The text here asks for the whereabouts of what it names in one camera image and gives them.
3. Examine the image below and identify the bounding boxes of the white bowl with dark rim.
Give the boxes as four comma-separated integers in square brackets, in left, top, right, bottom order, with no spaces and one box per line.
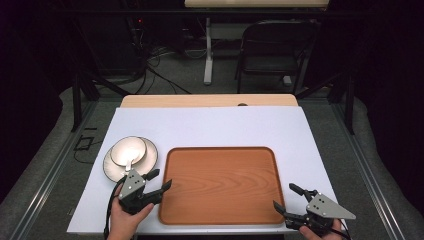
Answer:
[109,135,148,168]

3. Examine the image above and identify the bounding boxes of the white desk leg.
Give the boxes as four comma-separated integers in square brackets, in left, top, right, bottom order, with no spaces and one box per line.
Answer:
[203,17,215,86]

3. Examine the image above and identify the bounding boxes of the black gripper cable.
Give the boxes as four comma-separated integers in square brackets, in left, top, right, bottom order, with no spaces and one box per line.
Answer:
[103,181,127,240]
[328,219,352,240]

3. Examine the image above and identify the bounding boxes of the grey metal floor rail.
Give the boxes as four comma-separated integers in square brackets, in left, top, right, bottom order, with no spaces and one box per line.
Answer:
[9,100,98,240]
[331,102,407,240]

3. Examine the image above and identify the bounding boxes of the person's left hand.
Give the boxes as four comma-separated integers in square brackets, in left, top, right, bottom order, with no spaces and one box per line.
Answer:
[106,195,155,240]

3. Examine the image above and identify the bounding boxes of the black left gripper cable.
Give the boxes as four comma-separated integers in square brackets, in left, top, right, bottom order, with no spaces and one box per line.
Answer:
[103,181,127,240]

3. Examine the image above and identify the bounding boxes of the black folding chair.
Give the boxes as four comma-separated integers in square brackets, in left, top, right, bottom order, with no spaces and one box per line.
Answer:
[234,20,319,95]

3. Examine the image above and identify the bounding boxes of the white table mat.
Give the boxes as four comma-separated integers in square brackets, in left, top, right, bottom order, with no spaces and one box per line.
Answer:
[66,106,348,235]

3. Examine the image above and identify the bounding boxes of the black cable loop on floor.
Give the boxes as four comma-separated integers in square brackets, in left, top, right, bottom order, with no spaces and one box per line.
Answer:
[73,126,104,165]

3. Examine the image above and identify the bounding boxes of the light wooden desk top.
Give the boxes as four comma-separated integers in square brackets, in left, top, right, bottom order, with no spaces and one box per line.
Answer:
[184,0,330,9]

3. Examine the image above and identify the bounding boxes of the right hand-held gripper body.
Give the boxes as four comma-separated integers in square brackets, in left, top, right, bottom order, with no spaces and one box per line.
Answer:
[284,189,357,235]

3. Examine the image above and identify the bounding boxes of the brown wooden tray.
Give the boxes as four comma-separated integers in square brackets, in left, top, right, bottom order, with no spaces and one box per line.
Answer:
[158,146,286,226]

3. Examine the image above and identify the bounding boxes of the black floor cables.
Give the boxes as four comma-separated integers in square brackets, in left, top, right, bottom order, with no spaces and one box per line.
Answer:
[126,19,193,95]

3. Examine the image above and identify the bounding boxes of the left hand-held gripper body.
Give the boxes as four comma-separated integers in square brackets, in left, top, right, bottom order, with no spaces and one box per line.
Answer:
[117,168,164,216]

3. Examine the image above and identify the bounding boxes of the light wooden table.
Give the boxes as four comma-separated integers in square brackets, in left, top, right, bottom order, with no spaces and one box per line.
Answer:
[119,93,299,108]

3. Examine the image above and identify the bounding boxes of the person's right hand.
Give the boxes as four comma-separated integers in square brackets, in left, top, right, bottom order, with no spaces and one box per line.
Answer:
[298,219,345,240]

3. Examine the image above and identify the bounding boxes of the white plate with dark rim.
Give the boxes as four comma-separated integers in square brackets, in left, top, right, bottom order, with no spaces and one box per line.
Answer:
[102,136,159,184]

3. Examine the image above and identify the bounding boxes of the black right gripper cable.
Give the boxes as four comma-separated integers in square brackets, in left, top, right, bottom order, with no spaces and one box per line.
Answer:
[328,219,352,240]

